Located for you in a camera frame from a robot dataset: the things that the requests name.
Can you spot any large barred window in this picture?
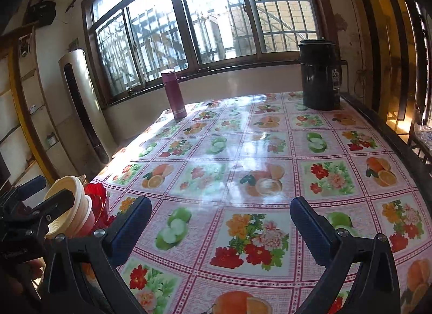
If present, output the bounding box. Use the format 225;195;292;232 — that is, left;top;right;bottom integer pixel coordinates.
82;0;337;105

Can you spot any floral fruit tablecloth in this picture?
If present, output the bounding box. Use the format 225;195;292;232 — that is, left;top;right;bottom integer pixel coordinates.
94;92;431;313

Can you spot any white tower air conditioner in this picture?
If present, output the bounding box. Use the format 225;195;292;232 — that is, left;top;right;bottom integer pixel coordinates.
59;49;117;165

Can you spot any small yellow plastic bowl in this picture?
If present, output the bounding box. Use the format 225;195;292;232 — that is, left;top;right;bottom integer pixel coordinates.
43;176;95;239

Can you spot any large red plastic plate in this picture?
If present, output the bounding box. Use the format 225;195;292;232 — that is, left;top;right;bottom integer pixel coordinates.
84;182;116;234

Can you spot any magenta thermos bottle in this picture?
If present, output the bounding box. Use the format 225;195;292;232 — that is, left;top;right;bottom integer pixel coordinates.
161;69;187;121

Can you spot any black cylindrical container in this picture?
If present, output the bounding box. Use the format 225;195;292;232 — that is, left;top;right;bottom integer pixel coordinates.
299;39;341;111

